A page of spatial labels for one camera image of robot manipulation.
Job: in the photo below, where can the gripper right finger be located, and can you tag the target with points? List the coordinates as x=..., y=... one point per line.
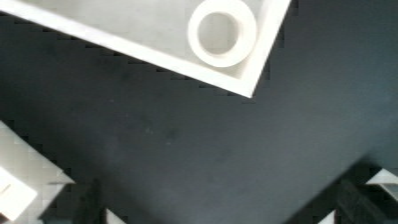
x=352, y=202

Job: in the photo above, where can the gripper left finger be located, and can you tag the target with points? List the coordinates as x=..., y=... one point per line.
x=77, y=207

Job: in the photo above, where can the white square table top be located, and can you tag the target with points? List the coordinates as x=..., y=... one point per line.
x=203, y=37

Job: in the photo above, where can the white fence left wall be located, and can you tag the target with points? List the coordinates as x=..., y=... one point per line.
x=32, y=180

